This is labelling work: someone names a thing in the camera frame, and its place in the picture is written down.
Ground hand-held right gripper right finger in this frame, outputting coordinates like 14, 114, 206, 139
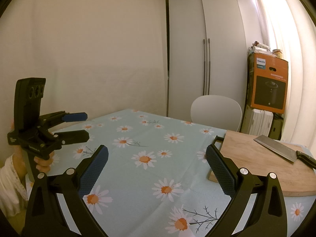
206, 144, 288, 237

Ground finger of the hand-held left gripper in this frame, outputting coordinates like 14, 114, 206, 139
39, 112, 88, 129
53, 129, 90, 146

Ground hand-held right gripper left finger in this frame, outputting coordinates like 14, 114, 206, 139
22, 144, 109, 237

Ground person's left hand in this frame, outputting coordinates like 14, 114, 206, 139
33, 154, 55, 175

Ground wooden cutting board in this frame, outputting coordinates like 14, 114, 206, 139
209, 130, 316, 197

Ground daisy print tablecloth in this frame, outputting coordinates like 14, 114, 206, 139
25, 108, 316, 237

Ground white chair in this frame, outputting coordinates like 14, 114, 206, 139
190, 95, 243, 132

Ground white radiator heater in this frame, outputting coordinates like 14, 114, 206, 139
241, 106, 274, 137

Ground dark bag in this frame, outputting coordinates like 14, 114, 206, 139
269, 114, 285, 140

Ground orange cardboard appliance box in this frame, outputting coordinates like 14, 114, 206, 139
247, 52, 289, 115

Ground white wardrobe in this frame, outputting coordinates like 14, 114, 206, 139
168, 0, 248, 119

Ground packets on cardboard box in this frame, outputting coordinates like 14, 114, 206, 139
252, 41, 283, 59

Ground white curtain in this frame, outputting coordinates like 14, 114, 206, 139
255, 0, 316, 151

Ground cleaver knife with black handle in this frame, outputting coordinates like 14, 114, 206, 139
253, 134, 316, 170

